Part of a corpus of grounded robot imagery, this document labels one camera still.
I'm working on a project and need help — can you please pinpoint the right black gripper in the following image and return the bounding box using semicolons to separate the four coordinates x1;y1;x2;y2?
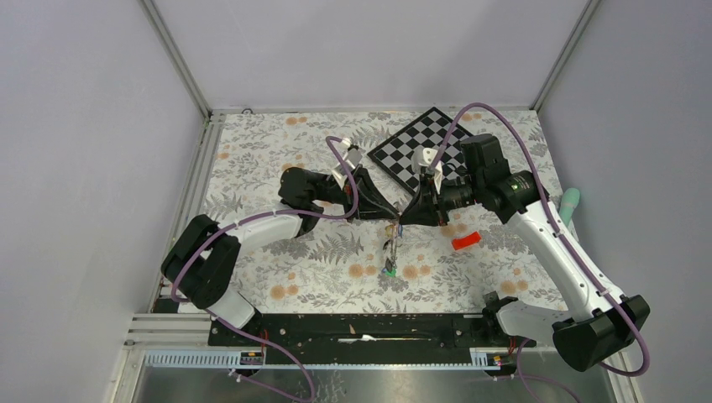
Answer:
400;172;484;228

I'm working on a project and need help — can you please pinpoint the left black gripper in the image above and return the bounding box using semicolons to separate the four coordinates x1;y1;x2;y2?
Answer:
313;165;400;223

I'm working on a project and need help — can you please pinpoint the large grey metal keyring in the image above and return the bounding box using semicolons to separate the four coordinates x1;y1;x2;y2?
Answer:
383;222;400;272

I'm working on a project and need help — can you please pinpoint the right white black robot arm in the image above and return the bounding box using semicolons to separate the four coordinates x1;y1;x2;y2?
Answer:
400;133;651;372

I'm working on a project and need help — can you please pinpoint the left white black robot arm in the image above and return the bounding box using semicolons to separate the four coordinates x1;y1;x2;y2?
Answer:
160;165;399;345

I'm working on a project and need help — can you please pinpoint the floral table mat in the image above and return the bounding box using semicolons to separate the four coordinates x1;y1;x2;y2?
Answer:
201;112;566;313

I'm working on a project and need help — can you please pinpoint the red plastic block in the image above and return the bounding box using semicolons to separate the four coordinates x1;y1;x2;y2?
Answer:
451;232;482;250

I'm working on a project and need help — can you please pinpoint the black white checkerboard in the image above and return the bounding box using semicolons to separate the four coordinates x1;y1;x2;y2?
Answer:
368;107;472;195

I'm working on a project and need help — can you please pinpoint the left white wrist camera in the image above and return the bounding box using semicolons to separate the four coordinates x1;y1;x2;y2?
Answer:
331;145;363;188

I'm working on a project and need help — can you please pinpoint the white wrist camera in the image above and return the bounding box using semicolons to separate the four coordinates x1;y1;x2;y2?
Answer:
411;146;444;194
331;145;363;188

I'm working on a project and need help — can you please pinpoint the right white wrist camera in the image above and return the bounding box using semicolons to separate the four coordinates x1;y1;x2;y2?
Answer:
411;146;444;194

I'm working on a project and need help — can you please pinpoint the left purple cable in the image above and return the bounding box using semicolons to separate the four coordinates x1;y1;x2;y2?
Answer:
170;135;360;403

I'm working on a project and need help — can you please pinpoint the purple cable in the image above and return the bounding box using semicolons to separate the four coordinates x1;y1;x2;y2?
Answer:
429;103;652;403
170;135;360;403

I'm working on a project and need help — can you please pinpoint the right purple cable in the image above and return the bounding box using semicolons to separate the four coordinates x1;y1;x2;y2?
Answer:
429;103;652;403

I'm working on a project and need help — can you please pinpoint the mint green cylinder handle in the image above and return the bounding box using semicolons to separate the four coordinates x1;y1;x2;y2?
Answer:
558;188;581;226

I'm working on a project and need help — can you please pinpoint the white slotted cable duct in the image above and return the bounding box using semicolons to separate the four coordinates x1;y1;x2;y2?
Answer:
143;348;502;371

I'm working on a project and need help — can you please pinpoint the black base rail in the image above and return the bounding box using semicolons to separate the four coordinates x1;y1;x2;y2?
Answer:
207;313;511;362

